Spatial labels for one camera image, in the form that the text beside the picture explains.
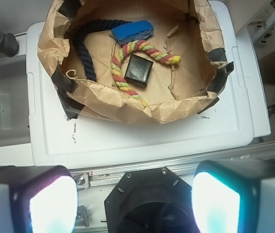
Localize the dark navy blue rope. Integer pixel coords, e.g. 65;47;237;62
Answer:
72;19;133;82

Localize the black square box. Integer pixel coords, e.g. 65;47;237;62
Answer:
124;54;153;88

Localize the white plastic bin lid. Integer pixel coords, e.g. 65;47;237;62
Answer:
26;0;254;169

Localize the translucent plastic container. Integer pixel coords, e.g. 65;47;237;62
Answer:
0;55;30;147

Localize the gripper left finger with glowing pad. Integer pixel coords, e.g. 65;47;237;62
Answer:
0;166;78;233

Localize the crumpled brown paper bag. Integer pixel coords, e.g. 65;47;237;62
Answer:
37;0;234;124

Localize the multicolour twisted rope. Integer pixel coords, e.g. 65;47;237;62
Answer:
110;40;181;107

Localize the black octagonal mount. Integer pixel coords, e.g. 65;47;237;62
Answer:
104;167;199;233

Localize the aluminium rail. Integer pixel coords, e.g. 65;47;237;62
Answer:
70;141;275;189

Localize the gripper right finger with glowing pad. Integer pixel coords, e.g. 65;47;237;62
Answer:
192;159;275;233

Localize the blue sponge block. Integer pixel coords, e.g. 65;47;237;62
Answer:
111;20;154;46

